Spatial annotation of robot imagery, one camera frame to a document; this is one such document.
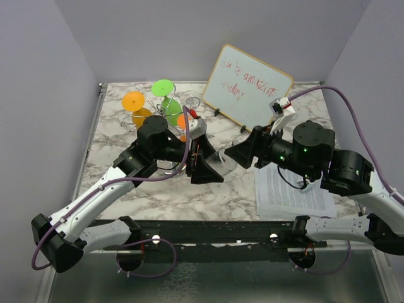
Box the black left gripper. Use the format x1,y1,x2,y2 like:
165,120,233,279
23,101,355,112
153,132,225,182

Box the green wine glass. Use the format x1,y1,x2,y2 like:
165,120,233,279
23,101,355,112
151,79,183,127

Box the small white eraser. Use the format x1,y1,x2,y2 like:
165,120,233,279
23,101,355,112
300,179,315,193

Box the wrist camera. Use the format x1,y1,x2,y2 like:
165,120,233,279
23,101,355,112
188,109,207,140
269,97,295,134

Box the clear wine glass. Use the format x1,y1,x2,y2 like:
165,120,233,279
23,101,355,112
179,90,201,109
206,149,237,177

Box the printed paper sheets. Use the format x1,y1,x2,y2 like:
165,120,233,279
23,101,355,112
254,164,337,220

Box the aluminium table edge rail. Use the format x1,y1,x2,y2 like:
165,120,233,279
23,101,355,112
35,83,108,302

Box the yellow framed whiteboard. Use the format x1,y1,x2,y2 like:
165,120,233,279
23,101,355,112
203,44,294,131

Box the black front mounting rail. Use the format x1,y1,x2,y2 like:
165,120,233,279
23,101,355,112
92,217,326,263

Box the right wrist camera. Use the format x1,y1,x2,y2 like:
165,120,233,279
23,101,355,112
269,97,295,134

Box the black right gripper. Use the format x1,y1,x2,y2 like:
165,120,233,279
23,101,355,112
224,121,316,181

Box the orange wine glass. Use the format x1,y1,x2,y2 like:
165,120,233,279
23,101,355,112
121,91,152,132
177,114,198,140

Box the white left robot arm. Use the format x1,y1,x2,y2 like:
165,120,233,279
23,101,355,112
31,111,223,273

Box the chrome wine glass rack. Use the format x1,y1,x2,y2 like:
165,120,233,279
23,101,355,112
119,82,203,179

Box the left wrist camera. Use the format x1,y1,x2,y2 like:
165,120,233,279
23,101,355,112
188,109,207,140

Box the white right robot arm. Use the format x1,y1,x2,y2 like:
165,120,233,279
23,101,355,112
224,121,403,256

